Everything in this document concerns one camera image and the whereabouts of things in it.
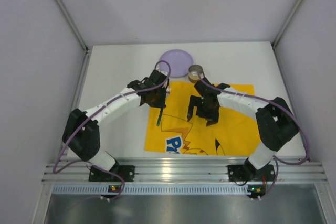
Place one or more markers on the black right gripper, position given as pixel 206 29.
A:
pixel 203 109

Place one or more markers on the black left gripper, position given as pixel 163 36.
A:
pixel 158 102

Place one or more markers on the fork with teal handle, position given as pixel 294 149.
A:
pixel 167 93

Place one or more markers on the yellow Pikachu cloth placemat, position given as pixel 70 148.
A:
pixel 234 135

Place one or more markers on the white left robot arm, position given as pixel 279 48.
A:
pixel 135 133

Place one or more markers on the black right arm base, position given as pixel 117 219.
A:
pixel 241 174

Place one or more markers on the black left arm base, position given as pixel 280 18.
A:
pixel 125 172

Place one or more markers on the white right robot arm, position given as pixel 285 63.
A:
pixel 276 126

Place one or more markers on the metal cup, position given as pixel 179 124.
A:
pixel 194 73

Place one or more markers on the purple plastic plate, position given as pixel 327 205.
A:
pixel 179 61

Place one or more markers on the aluminium mounting rail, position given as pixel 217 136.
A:
pixel 188 169

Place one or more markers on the perforated cable duct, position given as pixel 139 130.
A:
pixel 159 189

